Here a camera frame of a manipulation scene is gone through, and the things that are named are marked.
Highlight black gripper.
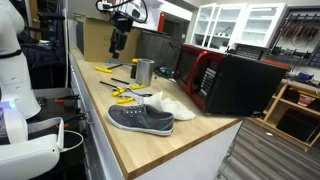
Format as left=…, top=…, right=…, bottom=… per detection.
left=108, top=13, right=135, bottom=60

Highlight grey metal tin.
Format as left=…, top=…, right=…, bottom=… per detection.
left=134, top=58, right=156, bottom=88

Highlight small yellow T-handle hex key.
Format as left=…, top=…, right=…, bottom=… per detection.
left=116, top=95, right=135, bottom=105

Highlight black wedge tool holder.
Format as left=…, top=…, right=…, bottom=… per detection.
left=129, top=63, right=138, bottom=80

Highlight big cardboard box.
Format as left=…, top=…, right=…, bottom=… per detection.
left=75, top=16, right=143, bottom=64

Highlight blue strip tool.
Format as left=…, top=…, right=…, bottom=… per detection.
left=105, top=59, right=134, bottom=67

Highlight dark grey panel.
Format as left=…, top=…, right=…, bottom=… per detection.
left=135, top=30, right=184, bottom=72

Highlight red upright panel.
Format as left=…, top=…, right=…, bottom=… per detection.
left=158, top=12, right=167, bottom=34

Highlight grey canvas shoe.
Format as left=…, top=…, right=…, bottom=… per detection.
left=106, top=103, right=175, bottom=137

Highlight white cloth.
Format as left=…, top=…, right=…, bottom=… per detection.
left=141, top=90, right=197, bottom=122

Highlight black parts bin rack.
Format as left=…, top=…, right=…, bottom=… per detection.
left=234, top=43, right=268, bottom=61

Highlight red and black microwave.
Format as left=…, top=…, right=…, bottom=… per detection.
left=173, top=43, right=289, bottom=118

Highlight white glass-door cabinet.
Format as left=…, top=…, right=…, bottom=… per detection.
left=190, top=2, right=288, bottom=49

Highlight white robot body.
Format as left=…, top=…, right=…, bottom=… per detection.
left=0, top=101, right=66, bottom=180

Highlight white workbench drawer cabinet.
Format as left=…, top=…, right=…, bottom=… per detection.
left=68, top=49, right=244, bottom=180

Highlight wooden shelf unit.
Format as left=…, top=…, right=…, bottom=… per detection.
left=248, top=78, right=320, bottom=153

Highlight red box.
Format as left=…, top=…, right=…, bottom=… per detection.
left=297, top=94, right=316, bottom=108

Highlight black storage box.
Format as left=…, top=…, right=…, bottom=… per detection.
left=275, top=108, right=320, bottom=143

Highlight large yellow T-handle hex key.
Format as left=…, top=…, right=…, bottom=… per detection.
left=94, top=63, right=124, bottom=74

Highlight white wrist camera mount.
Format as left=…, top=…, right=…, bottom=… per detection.
left=96, top=0, right=148, bottom=21

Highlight medium yellow T-handle hex key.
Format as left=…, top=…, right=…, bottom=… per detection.
left=99, top=80, right=127, bottom=98
left=110, top=77, right=146, bottom=90

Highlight yellow handled pliers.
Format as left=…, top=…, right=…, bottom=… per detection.
left=118, top=88, right=153, bottom=104

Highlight green coiled cable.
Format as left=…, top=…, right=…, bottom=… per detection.
left=154, top=66, right=175, bottom=81

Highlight black clamp orange handle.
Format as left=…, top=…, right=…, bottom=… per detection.
left=54, top=113, right=88, bottom=130
left=54, top=94, right=81, bottom=105

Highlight white headset cable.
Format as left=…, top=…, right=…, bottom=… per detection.
left=59, top=129, right=85, bottom=154

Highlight black pegboard tool wall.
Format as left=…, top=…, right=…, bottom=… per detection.
left=266, top=6, right=320, bottom=69

